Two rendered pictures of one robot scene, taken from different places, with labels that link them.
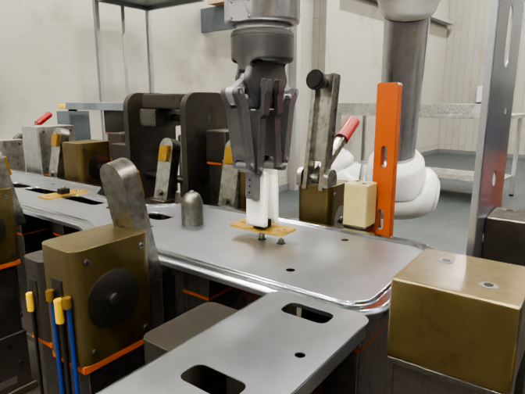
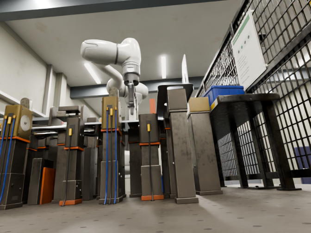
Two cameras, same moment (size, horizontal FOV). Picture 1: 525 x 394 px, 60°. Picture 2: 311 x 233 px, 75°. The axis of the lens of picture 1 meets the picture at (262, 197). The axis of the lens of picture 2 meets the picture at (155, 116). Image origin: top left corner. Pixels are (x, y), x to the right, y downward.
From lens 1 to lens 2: 0.67 m
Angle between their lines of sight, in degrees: 49
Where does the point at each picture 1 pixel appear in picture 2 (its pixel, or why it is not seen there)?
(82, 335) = (117, 119)
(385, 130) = (152, 109)
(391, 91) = (152, 100)
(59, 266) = (111, 101)
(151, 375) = (160, 101)
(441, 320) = (197, 102)
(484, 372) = (206, 108)
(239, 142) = (131, 96)
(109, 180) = (112, 91)
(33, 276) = (72, 123)
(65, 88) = not seen: outside the picture
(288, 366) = not seen: hidden behind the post
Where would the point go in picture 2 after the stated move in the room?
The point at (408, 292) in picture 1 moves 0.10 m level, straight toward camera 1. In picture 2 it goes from (191, 99) to (205, 88)
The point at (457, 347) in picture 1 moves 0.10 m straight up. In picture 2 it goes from (201, 105) to (197, 82)
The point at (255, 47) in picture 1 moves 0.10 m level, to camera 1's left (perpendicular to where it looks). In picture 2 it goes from (133, 77) to (115, 71)
